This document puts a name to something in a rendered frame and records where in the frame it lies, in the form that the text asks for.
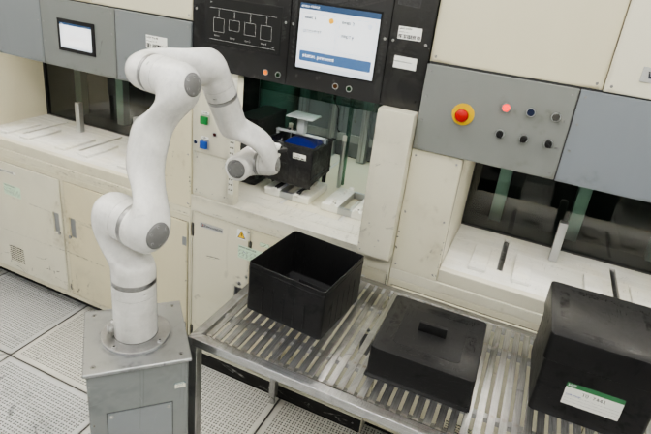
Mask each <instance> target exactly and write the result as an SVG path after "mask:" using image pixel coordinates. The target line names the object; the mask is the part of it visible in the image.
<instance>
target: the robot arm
mask: <svg viewBox="0 0 651 434"><path fill-rule="evenodd" d="M125 75H126V77H127V79H128V80H129V81H130V82H131V83H132V84H133V85H134V86H135V87H137V88H138V89H141V90H143V91H146V92H149V93H152V94H155V95H156V97H155V101H154V103H153V105H152V106H151V107H150V108H149V110H148V111H146V112H145V113H144V114H142V115H141V116H139V117H138V118H137V119H136V120H135V122H134V123H133V125H132V128H131V132H130V136H129V139H128V145H127V151H126V171H127V175H128V178H129V181H130V185H131V189H132V195H133V196H132V197H131V196H129V195H126V194H123V193H119V192H109V193H106V194H104V195H102V196H100V197H99V198H98V199H97V200H96V201H95V203H94V205H93V207H92V211H91V226H92V230H93V233H94V235H95V237H96V240H97V242H98V244H99V246H100V248H101V250H102V252H103V254H104V256H105V258H106V260H107V262H108V265H109V269H110V285H111V302H112V319H111V321H109V322H108V323H107V324H106V325H105V326H104V328H103V330H102V332H101V343H102V345H103V347H104V348H105V349H106V350H108V351H109V352H111V353H113V354H115V355H119V356H124V357H135V356H141V355H145V354H148V353H151V352H153V351H155V350H157V349H158V348H160V347H161V346H163V345H164V344H165V343H166V342H167V340H168V339H169V337H170V333H171V327H170V324H169V322H168V321H167V320H166V319H165V318H164V317H162V316H161V315H158V307H157V267H156V263H155V260H154V258H153V256H152V254H151V253H152V252H155V251H157V250H159V249H160V248H161V247H163V246H164V245H165V243H166V242H167V240H168V238H169V236H170V232H171V212H170V205H169V199H168V194H167V188H166V179H165V168H166V160H167V155H168V151H169V147H170V142H171V136H172V133H173V131H174V129H175V127H176V126H177V124H178V123H179V121H180V120H181V119H182V118H183V117H184V116H185V115H186V114H187V113H188V112H189V111H190V110H191V109H192V108H193V107H194V106H195V105H196V103H197V102H198V100H199V97H200V95H201V92H202V91H203V94H204V96H205V99H206V100H207V103H208V105H209V108H210V110H211V113H212V115H213V118H214V120H215V123H216V125H217V128H218V130H219V131H220V133H221V134H222V135H223V136H224V137H225V138H228V139H230V140H236V141H239V142H241V143H243V144H245V145H247V146H246V147H245V148H243V149H241V150H240V151H238V152H237V153H235V154H234V155H232V156H231V157H230V158H229V159H228V160H227V161H226V164H225V170H226V173H227V175H228V176H229V177H230V178H231V179H233V180H235V181H242V180H245V179H246V178H247V177H249V176H252V175H275V174H277V173H278V171H279V170H280V158H279V157H280V155H281V154H280V153H283V152H287V148H286V147H284V146H283V145H284V142H283V139H279V140H278V141H277V143H276V142H274V141H273V140H272V138H271V136H270V135H269V134H268V133H267V132H266V131H265V130H263V129H262V128H261V127H259V126H258V125H256V124H254V123H252V122H251V121H249V120H247V119H246V118H245V116H244V113H243V110H242V107H241V103H240V101H239V98H238V95H237V92H236V89H235V86H234V83H233V78H232V75H231V72H230V69H229V66H228V64H227V61H226V60H225V58H224V56H223V55H222V54H221V53H220V52H219V51H217V50H216V49H214V48H211V47H191V48H174V47H155V48H148V49H143V50H140V51H137V52H135V53H134V54H132V55H131V56H130V57H129V58H128V59H127V61H126V64H125Z"/></svg>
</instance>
